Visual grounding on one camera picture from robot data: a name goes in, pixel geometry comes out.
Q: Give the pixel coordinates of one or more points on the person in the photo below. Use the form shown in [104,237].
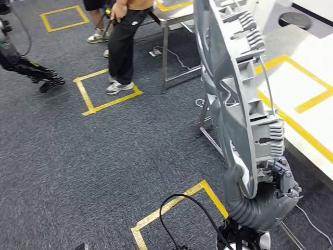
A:
[96,20]
[122,51]

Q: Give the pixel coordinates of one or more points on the black humanoid robot arm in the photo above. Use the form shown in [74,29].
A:
[25,70]

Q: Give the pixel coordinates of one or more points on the white power strip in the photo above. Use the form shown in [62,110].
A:
[155,52]

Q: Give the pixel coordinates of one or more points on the yellow floor tape square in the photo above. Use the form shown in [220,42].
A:
[169,205]
[65,26]
[111,103]

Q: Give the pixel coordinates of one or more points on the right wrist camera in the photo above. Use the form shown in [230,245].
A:
[262,240]

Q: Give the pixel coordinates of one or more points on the grey plastic wheel hubcap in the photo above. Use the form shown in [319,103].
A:
[233,103]

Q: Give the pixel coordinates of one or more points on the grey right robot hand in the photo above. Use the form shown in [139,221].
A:
[276,207]

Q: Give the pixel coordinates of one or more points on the steel table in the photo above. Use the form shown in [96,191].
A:
[164,51]

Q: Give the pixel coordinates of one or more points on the yellow table tape strip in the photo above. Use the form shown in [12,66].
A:
[174,6]

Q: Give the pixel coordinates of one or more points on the yellow bench tape strip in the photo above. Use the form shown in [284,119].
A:
[307,136]

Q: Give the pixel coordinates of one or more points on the yellow bench tape rectangle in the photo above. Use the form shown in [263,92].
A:
[315,100]

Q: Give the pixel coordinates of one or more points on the black stool seat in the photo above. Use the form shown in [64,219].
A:
[295,20]

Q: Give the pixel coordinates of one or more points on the black robot foot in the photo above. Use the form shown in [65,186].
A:
[81,247]

